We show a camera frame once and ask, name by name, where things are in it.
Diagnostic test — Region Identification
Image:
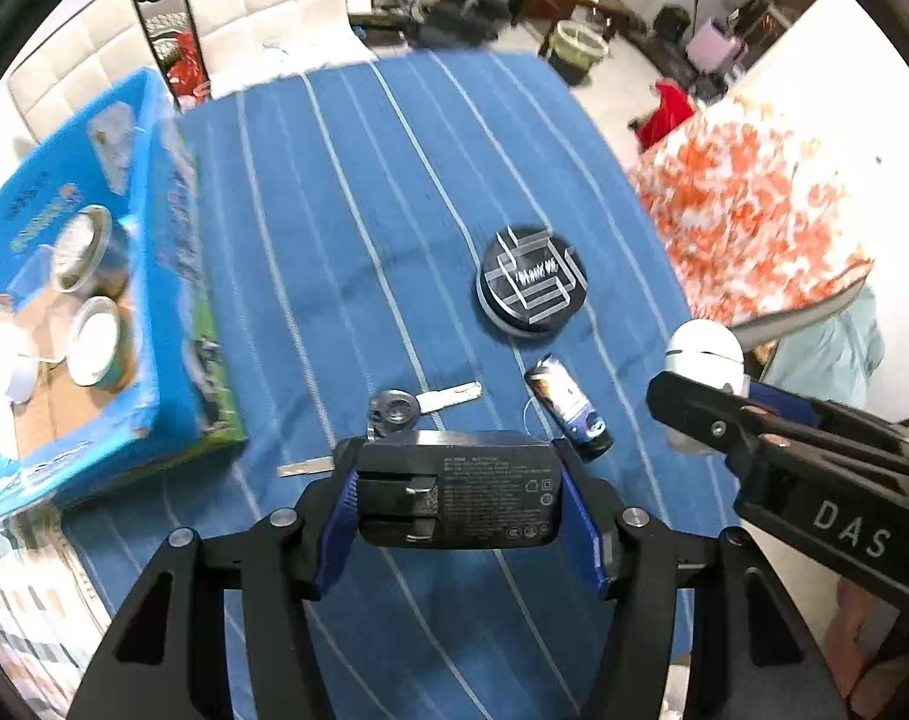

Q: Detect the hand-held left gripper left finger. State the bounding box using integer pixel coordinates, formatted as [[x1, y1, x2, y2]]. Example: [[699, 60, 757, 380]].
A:
[[68, 439, 362, 720]]

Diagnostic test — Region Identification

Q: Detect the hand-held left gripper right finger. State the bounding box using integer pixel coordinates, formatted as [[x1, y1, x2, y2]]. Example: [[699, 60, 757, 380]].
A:
[[555, 435, 845, 720]]

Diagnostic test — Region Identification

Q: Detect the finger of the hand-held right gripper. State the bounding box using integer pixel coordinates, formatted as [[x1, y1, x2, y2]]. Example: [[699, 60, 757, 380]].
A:
[[645, 371, 909, 467], [735, 277, 871, 350]]

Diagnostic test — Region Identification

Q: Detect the white earbud case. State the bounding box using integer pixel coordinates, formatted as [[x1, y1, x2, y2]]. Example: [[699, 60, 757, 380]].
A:
[[662, 319, 748, 457]]

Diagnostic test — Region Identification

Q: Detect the grey power adapter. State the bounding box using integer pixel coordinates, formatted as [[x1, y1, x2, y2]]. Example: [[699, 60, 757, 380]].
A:
[[353, 431, 564, 550]]

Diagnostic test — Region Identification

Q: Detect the blue cardboard box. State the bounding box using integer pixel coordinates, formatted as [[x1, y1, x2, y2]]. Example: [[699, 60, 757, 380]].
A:
[[0, 67, 247, 530]]

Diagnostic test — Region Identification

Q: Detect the dark green round tin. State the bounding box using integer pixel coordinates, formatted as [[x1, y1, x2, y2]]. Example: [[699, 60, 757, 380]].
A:
[[49, 206, 133, 297], [65, 296, 139, 389]]

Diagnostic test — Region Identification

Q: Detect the white lid round tin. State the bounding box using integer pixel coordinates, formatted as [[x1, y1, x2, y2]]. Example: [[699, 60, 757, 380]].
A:
[[4, 345, 44, 406]]

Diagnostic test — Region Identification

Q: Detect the clear plastic box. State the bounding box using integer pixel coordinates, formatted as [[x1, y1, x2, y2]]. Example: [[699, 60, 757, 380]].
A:
[[11, 244, 74, 310]]

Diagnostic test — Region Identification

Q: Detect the orange floral cushion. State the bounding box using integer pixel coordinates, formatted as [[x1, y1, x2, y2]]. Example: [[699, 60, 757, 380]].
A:
[[626, 86, 875, 335]]

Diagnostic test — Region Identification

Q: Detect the black printed lighter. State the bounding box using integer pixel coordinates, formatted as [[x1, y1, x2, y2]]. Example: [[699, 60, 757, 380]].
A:
[[524, 355, 614, 464]]

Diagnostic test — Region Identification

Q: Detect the black car key bunch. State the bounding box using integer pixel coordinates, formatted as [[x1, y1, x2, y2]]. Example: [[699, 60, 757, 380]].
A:
[[276, 381, 484, 478]]

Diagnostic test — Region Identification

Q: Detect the red cloth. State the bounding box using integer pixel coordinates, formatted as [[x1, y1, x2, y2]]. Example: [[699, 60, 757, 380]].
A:
[[634, 79, 700, 151]]

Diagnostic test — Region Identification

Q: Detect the black flat round tin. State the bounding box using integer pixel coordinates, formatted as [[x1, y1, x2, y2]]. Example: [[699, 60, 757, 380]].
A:
[[475, 226, 590, 337]]

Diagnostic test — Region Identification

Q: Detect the pink box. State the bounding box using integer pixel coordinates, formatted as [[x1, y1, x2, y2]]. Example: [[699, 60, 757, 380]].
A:
[[686, 19, 749, 77]]

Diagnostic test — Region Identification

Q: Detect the plaid blanket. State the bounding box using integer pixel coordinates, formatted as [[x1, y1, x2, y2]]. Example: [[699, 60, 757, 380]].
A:
[[0, 510, 115, 720]]

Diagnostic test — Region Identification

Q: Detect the black bag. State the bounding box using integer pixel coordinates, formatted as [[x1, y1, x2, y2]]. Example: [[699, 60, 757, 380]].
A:
[[653, 6, 692, 43]]

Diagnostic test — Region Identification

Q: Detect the blue striped cloth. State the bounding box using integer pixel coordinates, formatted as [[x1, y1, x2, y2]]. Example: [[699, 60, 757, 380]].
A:
[[60, 49, 697, 720]]

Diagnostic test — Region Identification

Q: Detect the green bucket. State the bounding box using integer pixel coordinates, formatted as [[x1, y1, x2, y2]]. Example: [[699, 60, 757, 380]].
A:
[[548, 19, 610, 88]]

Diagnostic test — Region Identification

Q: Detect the white quilted chair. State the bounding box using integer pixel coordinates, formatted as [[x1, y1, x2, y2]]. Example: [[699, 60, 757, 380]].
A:
[[176, 0, 374, 100], [8, 0, 179, 145]]

